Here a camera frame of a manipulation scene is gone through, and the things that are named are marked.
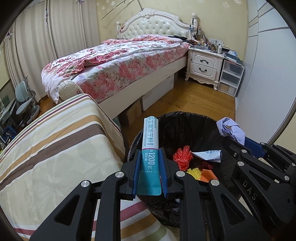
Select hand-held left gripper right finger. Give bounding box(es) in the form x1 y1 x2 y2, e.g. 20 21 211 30
158 147 272 241

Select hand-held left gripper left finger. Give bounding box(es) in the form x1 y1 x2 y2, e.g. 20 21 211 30
29 155 142 241

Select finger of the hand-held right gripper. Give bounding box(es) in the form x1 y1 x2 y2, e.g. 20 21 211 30
244 137 296 167
221 137 255 167

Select lilac paper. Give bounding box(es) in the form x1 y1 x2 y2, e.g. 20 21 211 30
217 117 246 146

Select red foam fruit net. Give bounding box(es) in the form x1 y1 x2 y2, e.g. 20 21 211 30
172 146 193 172

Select white-grey squeeze tube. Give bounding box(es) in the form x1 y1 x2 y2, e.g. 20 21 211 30
192 149 222 163

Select teal and white sachet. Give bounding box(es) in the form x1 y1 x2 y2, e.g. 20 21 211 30
137 115 162 196

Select yellow foam fruit net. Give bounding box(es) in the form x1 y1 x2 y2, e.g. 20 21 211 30
187 168 201 180

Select orange paper wrapper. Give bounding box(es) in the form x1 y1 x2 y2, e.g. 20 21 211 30
200 169 219 182

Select black-lined waste bin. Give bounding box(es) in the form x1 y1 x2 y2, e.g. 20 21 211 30
127 111 245 229

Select brown cardboard box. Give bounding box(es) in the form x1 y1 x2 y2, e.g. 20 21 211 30
119 98 144 127

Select clear plastic drawer unit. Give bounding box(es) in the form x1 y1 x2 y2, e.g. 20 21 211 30
217 58 245 98

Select white storage box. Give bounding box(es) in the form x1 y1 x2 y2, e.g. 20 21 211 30
142 74 175 112

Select white nightstand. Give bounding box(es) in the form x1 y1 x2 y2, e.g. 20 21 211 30
185 47 226 91

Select white wardrobe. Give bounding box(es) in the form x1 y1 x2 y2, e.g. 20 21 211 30
235 0 296 144

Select nightstand clutter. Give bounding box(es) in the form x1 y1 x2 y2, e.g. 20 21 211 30
190 13 243 63

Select white volleyball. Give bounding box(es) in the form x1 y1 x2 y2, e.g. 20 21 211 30
58 80 82 101

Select floral quilt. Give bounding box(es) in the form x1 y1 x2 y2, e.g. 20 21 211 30
41 35 190 105

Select blue crate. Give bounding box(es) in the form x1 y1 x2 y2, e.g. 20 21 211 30
2 126 18 139

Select grey desk chair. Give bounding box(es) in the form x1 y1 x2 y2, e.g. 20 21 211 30
14 80 41 116

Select study desk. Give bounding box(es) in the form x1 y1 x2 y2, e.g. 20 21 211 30
0 97 16 130

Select bed with white tufted headboard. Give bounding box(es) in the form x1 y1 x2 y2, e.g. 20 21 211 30
41 8 197 116

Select beige curtains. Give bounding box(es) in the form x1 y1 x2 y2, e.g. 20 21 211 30
0 0 102 100

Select fishing rod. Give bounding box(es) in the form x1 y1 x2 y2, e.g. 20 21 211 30
100 0 144 20

